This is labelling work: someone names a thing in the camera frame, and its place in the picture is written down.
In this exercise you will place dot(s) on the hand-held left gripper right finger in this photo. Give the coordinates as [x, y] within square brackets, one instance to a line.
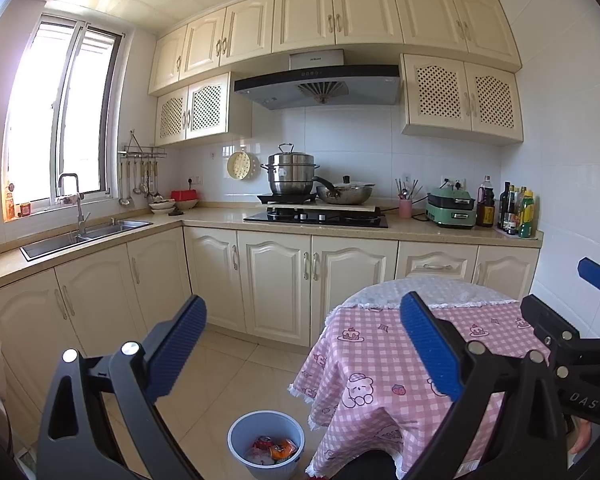
[430, 345]

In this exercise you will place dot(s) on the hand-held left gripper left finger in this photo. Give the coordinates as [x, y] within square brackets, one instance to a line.
[180, 345]

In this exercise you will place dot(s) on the blue plastic bin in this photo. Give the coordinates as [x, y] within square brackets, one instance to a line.
[240, 435]

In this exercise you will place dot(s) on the orange snack packet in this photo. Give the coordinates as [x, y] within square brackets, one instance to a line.
[284, 449]

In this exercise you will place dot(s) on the person's right hand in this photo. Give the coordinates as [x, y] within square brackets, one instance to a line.
[580, 437]

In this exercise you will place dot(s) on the pink checked tablecloth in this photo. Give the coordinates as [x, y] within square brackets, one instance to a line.
[370, 360]

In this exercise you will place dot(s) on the green bottle yellow cap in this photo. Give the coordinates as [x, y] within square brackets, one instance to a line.
[527, 219]

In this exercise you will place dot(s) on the slim sauce bottle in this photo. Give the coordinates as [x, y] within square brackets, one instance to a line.
[512, 207]
[519, 197]

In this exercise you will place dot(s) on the cream base cabinet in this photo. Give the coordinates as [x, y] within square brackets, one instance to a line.
[275, 280]

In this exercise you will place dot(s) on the dark glass bottle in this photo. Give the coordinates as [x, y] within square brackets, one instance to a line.
[503, 205]

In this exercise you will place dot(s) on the large soy sauce bottle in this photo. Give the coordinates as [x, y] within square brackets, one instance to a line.
[485, 206]

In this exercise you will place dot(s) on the green electric cooker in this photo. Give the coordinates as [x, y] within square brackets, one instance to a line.
[451, 209]

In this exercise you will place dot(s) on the pink utensil holder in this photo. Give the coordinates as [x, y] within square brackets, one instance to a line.
[405, 208]

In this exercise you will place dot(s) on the brown rimmed bowl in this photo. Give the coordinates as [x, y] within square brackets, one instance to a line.
[186, 206]

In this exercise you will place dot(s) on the white bowl stack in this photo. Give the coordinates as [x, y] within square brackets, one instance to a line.
[161, 206]

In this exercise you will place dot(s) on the person's dark trousers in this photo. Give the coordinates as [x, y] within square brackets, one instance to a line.
[360, 466]

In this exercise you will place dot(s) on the steel double sink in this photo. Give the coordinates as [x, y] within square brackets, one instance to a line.
[92, 235]

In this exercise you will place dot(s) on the red box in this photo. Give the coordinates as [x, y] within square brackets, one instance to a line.
[185, 195]

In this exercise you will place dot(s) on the steel hanging spatula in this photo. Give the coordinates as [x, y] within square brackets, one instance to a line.
[153, 192]

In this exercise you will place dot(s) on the steel ladle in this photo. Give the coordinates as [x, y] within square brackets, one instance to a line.
[124, 200]

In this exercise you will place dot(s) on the bundle of chopsticks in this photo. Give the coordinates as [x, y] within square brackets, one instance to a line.
[408, 189]

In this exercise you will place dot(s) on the steel hanging spoon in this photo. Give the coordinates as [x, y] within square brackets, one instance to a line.
[137, 187]

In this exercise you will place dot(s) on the black gas stove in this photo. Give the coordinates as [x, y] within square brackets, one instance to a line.
[320, 219]

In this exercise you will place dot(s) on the steel faucet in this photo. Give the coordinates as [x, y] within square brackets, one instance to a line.
[80, 207]

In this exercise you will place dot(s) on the steel wok with lid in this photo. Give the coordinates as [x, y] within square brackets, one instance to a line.
[350, 192]

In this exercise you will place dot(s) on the black induction cooker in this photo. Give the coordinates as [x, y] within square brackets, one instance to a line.
[284, 198]

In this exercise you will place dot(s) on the yellow perforated steamer plate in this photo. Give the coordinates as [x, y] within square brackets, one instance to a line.
[238, 165]

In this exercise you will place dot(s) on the steel utensil rack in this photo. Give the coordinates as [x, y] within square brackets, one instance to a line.
[142, 151]

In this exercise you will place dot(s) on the steel steamer pot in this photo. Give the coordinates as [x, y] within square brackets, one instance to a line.
[290, 175]

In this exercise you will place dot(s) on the small jar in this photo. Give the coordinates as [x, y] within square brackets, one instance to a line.
[25, 210]

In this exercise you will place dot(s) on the orange label bottle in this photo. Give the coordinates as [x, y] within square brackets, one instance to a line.
[10, 205]

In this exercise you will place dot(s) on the wide lattice door cabinet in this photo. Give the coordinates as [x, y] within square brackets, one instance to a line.
[462, 95]

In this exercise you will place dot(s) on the small lattice door cabinet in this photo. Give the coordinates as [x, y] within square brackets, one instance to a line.
[205, 110]

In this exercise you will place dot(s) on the sliding window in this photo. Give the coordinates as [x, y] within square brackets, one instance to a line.
[35, 115]

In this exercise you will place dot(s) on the grey range hood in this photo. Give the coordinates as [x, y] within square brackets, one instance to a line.
[325, 80]

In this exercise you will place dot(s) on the wall outlet with plug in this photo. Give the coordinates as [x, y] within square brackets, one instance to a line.
[454, 181]

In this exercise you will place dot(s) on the white wall outlet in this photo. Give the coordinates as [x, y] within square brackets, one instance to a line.
[193, 180]

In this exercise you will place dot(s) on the cream upper wall cabinet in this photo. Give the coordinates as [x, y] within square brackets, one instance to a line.
[365, 12]

